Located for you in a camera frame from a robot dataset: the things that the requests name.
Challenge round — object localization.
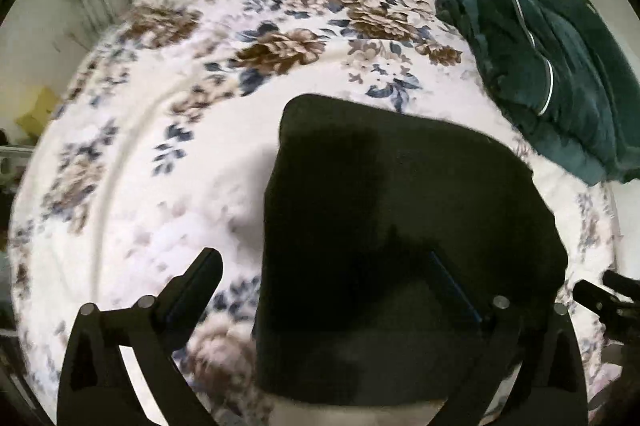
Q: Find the black garment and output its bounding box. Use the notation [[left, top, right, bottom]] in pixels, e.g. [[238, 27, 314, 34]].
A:
[[255, 94, 567, 406]]

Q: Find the dark green pillow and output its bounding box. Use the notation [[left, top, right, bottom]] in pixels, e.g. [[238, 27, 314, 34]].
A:
[[522, 0, 639, 186]]

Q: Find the dark green quilt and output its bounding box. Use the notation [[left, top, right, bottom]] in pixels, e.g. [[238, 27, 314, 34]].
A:
[[432, 0, 626, 187]]

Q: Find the floral white bed blanket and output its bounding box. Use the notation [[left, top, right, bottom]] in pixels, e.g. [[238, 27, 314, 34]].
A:
[[9, 0, 617, 425]]

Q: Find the yellow cardboard box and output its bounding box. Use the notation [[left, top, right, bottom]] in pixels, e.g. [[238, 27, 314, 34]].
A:
[[14, 86, 60, 140]]

